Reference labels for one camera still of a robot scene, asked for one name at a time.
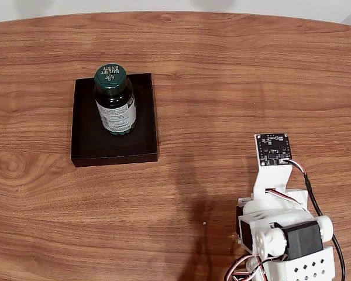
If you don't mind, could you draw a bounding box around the green-capped dark pill bottle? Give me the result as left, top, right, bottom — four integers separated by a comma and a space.
93, 63, 137, 137

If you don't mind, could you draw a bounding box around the shallow black cardboard box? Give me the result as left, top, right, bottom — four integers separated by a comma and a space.
70, 73, 159, 168

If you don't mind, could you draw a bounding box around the red white black servo wire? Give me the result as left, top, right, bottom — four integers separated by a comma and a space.
264, 187, 316, 217

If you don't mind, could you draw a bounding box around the camera board on white mount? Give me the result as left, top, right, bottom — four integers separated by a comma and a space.
252, 132, 294, 196

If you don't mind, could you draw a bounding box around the black camera cable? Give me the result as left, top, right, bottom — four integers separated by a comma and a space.
285, 158, 347, 281

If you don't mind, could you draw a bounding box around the servo wire bundle at base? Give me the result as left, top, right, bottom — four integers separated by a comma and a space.
224, 253, 271, 281

